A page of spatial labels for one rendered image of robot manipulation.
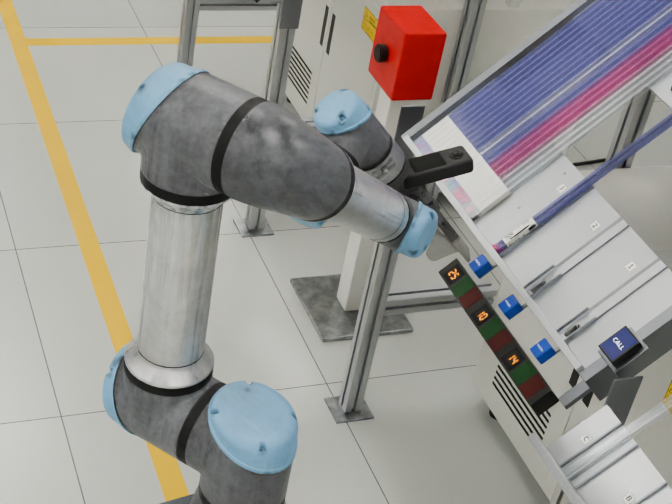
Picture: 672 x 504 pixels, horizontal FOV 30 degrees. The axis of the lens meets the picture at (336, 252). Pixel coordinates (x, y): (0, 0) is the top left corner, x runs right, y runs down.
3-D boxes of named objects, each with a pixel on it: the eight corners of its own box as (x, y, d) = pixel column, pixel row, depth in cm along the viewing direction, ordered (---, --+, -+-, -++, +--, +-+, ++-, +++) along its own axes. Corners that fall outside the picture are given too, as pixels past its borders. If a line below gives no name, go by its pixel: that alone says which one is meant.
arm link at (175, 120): (179, 485, 161) (226, 122, 130) (90, 431, 167) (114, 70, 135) (233, 435, 170) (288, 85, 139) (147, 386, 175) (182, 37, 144)
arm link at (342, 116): (297, 126, 178) (328, 80, 180) (336, 171, 185) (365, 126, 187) (335, 134, 172) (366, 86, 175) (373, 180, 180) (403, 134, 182)
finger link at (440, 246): (444, 278, 196) (409, 233, 194) (475, 256, 195) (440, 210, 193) (447, 283, 193) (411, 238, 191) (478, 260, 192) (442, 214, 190)
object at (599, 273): (593, 379, 186) (585, 369, 183) (418, 149, 234) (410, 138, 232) (698, 303, 184) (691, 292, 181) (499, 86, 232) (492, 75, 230)
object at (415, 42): (322, 342, 294) (383, 45, 250) (289, 281, 312) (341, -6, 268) (413, 332, 303) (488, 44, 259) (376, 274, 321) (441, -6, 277)
